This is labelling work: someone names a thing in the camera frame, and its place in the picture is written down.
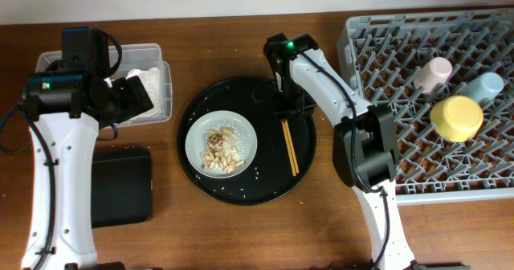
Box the white napkin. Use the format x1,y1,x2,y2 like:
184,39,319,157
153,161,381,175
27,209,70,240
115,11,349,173
124,67,162,119

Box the wooden chopstick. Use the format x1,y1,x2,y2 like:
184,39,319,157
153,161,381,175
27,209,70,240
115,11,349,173
288,125,300,176
281,120,297,177

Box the grey plate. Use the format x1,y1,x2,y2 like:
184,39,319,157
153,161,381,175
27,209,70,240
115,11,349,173
185,110,258,178

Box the peanut shells and rice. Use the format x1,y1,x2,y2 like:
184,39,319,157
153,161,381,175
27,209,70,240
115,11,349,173
202,127,246,174

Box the pink plastic cup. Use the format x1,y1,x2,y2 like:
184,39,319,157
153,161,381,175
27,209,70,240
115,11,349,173
413,57,453,95

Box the yellow plastic bowl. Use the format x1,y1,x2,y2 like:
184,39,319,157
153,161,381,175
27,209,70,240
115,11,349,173
430,95,483,142

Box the blue plastic cup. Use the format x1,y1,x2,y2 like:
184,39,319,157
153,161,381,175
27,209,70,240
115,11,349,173
461,72,504,104

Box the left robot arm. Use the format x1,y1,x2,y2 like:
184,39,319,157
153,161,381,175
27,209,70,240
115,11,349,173
17,27,153,269

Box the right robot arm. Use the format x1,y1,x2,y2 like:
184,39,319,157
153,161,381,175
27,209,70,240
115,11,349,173
263,33,418,269

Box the clear plastic waste bin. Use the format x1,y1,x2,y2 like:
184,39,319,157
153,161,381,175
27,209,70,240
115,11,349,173
22,36,172,135

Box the grey dishwasher rack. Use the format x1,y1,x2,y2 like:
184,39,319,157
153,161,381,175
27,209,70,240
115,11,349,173
337,9,513,205

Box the black rectangular bin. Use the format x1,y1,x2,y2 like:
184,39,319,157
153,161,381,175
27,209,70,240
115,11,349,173
91,148,153,228

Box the round black tray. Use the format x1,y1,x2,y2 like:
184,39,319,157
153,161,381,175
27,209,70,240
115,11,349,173
177,76,316,206

